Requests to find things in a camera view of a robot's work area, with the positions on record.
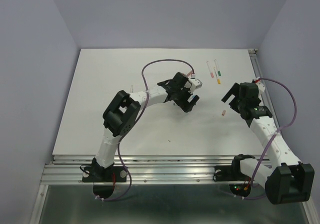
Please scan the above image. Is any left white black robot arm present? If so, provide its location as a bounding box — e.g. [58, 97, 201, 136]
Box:
[86, 72, 203, 182]

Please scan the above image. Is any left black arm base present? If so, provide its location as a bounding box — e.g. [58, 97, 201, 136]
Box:
[79, 164, 128, 183]

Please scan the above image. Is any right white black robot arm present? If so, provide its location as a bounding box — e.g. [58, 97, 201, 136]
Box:
[222, 78, 315, 204]

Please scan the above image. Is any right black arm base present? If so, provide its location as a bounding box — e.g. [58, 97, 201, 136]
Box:
[213, 154, 256, 182]

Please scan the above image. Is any yellow capped marker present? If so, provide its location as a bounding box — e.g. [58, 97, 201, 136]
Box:
[213, 67, 221, 85]

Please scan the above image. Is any green capped marker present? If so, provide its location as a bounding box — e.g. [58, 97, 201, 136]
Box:
[214, 59, 221, 76]

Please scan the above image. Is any pink capped marker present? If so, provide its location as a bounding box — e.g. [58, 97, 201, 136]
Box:
[206, 61, 215, 78]

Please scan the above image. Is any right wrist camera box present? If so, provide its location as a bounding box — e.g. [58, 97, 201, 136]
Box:
[252, 78, 266, 95]

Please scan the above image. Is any right side aluminium rail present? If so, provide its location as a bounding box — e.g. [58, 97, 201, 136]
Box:
[248, 49, 280, 148]

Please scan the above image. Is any aluminium rail frame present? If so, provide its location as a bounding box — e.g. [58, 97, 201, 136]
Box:
[30, 155, 320, 223]

